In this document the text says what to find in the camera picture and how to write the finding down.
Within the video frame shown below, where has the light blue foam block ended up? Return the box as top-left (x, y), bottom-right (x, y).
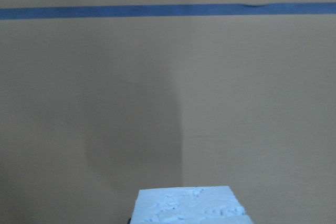
top-left (129, 186), bottom-right (253, 224)

